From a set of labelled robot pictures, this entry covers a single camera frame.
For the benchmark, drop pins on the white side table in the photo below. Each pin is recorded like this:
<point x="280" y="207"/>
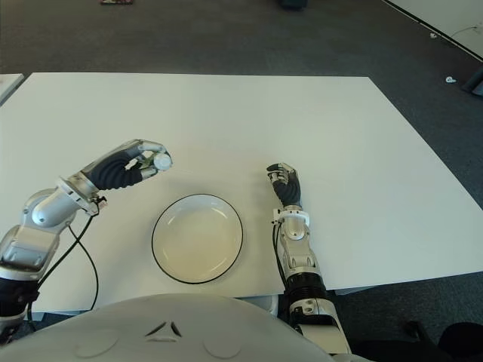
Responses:
<point x="9" y="86"/>

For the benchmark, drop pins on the robot left arm silver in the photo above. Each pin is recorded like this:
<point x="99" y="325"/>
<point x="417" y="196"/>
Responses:
<point x="45" y="215"/>

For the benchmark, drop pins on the white floor board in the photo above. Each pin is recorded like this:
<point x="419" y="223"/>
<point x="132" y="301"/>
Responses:
<point x="449" y="19"/>

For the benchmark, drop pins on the green toothpaste tube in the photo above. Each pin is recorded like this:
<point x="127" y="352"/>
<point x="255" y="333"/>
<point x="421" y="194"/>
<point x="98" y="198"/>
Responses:
<point x="163" y="161"/>

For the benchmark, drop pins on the black chair base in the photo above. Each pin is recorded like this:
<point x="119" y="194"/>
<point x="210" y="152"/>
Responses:
<point x="445" y="339"/>

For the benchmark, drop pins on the grey robot torso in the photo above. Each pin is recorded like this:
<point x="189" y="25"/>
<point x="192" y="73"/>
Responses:
<point x="170" y="332"/>

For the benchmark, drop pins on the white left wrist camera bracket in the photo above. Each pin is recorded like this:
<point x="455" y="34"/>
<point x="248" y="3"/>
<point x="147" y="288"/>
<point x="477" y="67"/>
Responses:
<point x="73" y="190"/>

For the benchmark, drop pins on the dark grey chair leg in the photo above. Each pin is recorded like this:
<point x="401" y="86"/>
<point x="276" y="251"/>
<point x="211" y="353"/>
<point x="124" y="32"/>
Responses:
<point x="475" y="81"/>

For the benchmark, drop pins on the white plate black rim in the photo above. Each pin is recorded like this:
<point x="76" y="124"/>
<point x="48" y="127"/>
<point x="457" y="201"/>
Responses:
<point x="197" y="238"/>

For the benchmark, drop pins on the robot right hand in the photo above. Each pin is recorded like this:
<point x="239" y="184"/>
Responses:
<point x="288" y="188"/>

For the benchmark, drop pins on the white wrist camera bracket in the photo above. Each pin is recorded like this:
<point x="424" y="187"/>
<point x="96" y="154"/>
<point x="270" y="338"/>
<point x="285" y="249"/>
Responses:
<point x="73" y="190"/>
<point x="296" y="216"/>

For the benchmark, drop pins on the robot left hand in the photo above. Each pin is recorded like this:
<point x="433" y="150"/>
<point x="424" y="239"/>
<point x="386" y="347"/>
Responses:
<point x="113" y="171"/>

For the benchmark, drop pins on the robot right arm silver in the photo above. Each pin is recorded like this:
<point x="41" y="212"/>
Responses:
<point x="302" y="256"/>

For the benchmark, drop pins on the dark blue floor object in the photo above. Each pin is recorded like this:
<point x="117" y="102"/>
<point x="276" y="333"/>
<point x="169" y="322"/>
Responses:
<point x="293" y="3"/>

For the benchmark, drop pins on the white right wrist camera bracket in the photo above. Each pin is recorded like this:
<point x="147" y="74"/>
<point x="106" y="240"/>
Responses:
<point x="296" y="216"/>

